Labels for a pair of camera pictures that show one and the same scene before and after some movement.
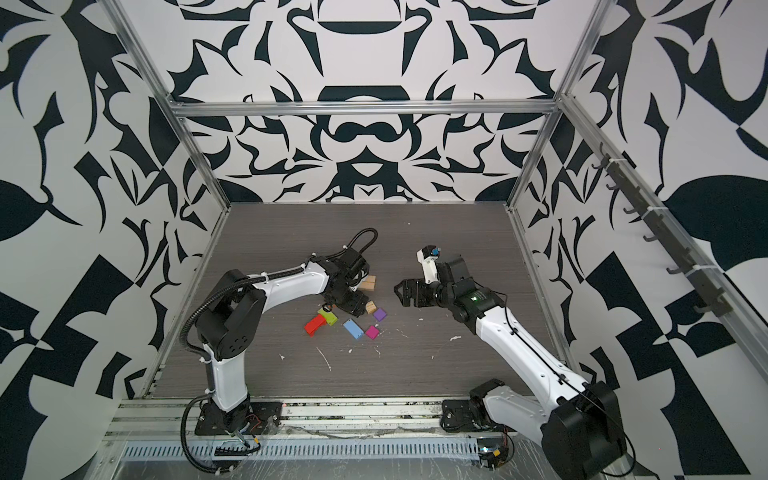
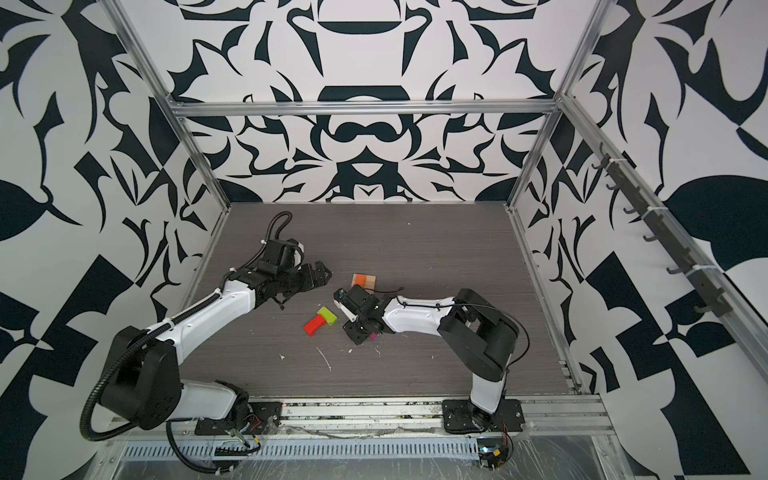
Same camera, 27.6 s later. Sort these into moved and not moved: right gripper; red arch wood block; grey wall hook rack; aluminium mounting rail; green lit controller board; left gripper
Moved: right gripper; left gripper
Not moved: red arch wood block; green lit controller board; aluminium mounting rail; grey wall hook rack
